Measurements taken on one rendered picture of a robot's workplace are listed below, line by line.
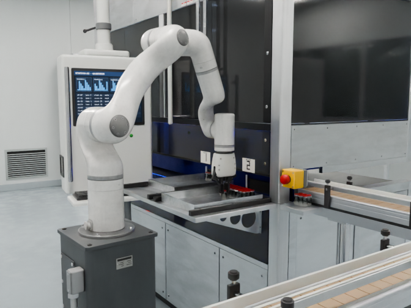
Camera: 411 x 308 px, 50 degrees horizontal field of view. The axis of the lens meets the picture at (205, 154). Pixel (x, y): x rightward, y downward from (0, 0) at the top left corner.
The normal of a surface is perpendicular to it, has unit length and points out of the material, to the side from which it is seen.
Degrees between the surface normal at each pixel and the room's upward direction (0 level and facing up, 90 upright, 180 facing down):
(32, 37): 90
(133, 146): 90
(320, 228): 90
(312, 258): 90
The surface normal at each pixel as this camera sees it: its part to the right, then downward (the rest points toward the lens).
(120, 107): 0.59, -0.44
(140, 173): 0.44, 0.11
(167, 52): 0.18, 0.58
